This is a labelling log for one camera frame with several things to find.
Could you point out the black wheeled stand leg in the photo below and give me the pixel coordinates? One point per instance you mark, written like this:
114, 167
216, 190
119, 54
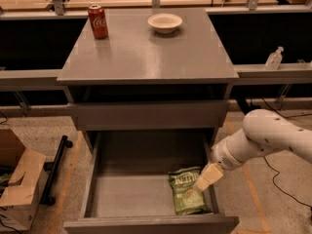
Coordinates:
52, 169

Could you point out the grey drawer cabinet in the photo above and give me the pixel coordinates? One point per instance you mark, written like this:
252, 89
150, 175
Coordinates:
137, 64

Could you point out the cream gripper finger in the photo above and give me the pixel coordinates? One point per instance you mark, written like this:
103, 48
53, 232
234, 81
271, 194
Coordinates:
208, 176

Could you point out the open grey middle drawer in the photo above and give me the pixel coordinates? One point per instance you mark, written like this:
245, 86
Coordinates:
128, 190

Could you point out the green jalapeno chip bag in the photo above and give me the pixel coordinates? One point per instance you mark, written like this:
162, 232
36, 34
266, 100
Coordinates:
187, 201

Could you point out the brown cardboard box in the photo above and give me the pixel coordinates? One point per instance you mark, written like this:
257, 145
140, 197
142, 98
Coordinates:
25, 179

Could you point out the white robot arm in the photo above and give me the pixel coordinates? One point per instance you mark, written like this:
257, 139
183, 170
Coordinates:
263, 132

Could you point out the red Coca-Cola can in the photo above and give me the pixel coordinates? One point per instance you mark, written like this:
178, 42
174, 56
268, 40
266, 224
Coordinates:
98, 21

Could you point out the white paper bowl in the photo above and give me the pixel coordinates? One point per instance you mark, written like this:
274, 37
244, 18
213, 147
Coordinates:
165, 23

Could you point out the closed grey top drawer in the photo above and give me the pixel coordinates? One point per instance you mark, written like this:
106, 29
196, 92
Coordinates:
148, 115

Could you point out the clear sanitizer pump bottle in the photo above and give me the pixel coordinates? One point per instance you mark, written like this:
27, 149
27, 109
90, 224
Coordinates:
274, 59

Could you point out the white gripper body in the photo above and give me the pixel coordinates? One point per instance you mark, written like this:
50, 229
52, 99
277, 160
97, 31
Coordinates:
221, 157

